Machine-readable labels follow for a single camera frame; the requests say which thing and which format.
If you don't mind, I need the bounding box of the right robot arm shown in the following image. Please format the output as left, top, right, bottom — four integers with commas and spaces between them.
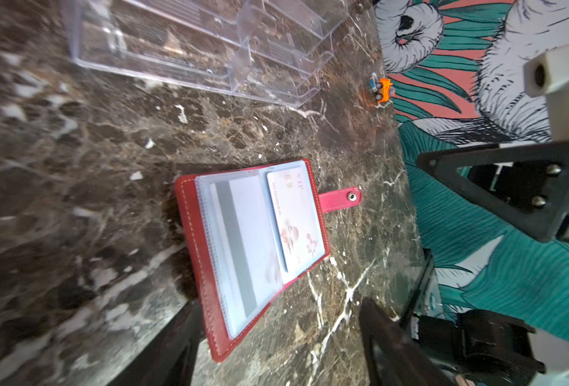
401, 141, 569, 385

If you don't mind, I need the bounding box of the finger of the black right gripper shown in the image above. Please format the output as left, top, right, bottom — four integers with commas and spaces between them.
416, 141, 569, 241

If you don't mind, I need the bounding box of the orange toy car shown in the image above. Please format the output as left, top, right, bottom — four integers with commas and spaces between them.
369, 72, 396, 108

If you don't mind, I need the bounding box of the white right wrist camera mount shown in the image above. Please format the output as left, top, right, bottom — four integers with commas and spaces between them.
524, 44, 569, 141

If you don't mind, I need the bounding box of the red leather card holder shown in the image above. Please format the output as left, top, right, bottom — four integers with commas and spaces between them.
173, 159, 363, 363

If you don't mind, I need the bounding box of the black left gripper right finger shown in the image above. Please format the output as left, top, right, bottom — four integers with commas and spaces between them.
359, 298, 453, 385

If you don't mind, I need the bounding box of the magnetic stripe card in holder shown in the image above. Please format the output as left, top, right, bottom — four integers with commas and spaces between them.
210, 175, 283, 338

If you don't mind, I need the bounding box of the clear acrylic card display rack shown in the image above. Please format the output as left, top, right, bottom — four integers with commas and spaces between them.
59, 0, 349, 108

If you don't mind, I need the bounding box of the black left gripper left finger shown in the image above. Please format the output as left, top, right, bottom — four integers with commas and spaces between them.
109, 301, 205, 386

